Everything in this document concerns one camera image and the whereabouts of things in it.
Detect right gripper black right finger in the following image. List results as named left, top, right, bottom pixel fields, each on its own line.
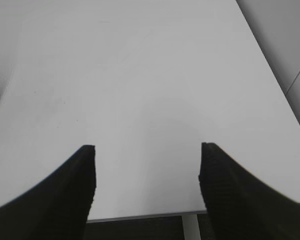
left=198, top=142, right=300, bottom=240

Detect white table leg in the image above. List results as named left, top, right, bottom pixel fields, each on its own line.
left=181, top=214, right=201, bottom=240

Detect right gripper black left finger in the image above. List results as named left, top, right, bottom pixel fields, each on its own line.
left=0, top=145, right=97, bottom=240

